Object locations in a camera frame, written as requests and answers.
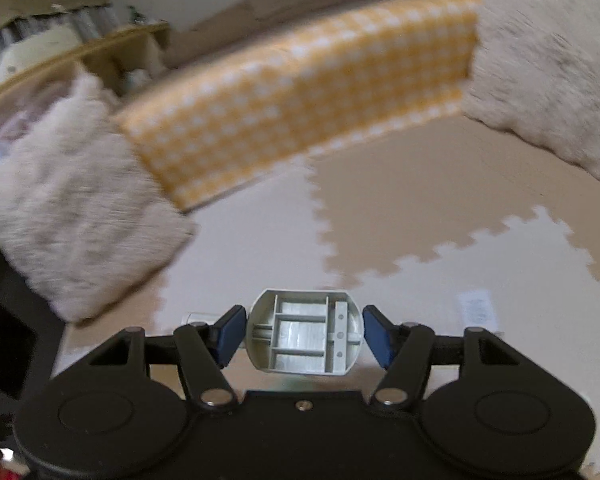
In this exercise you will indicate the grey curtain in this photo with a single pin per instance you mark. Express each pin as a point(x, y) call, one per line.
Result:
point(80, 22)

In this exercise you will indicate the wooden shelf unit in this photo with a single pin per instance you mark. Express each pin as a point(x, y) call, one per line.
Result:
point(80, 52)

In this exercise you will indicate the white fluffy pillow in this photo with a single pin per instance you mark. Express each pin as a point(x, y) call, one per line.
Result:
point(555, 60)
point(80, 210)

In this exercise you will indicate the yellow checked mattress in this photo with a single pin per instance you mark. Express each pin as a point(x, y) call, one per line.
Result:
point(300, 95)

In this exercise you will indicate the grey plastic tray insert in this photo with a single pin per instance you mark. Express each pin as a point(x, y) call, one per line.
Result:
point(300, 332)

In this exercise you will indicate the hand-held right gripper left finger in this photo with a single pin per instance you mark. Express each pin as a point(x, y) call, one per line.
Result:
point(230, 334)

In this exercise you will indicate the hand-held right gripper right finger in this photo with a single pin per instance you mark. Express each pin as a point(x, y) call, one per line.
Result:
point(377, 336)

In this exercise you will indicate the white storage box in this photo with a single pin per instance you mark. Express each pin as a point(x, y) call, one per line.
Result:
point(35, 52)

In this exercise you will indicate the beige white foam puzzle mat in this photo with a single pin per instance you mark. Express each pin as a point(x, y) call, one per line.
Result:
point(405, 200)

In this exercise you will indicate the white wall charger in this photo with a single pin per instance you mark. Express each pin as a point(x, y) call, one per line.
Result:
point(475, 307)

